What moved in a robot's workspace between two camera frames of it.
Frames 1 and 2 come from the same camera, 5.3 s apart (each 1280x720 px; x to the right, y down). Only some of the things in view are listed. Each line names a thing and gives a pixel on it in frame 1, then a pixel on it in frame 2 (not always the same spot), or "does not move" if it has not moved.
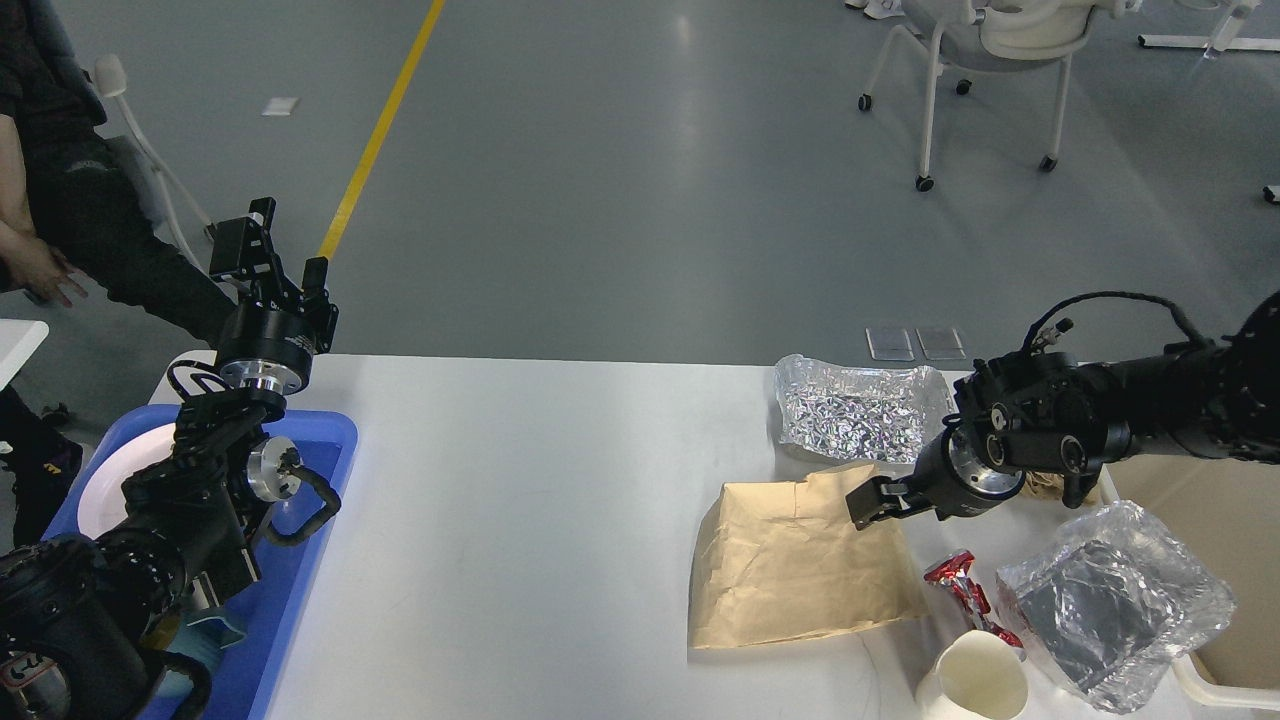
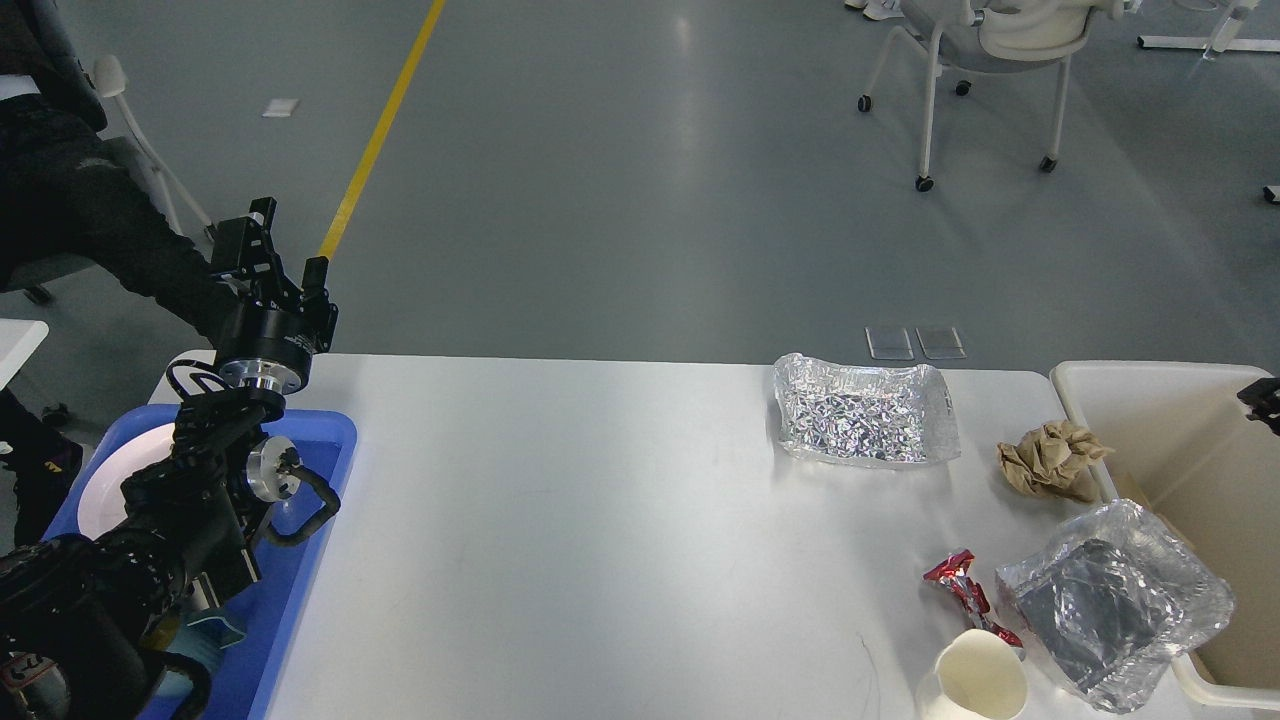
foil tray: x=1109 y=601 does not move
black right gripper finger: x=865 y=502 → x=1263 y=398
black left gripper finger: x=242 y=253 does not move
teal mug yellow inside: x=202 y=632 does not move
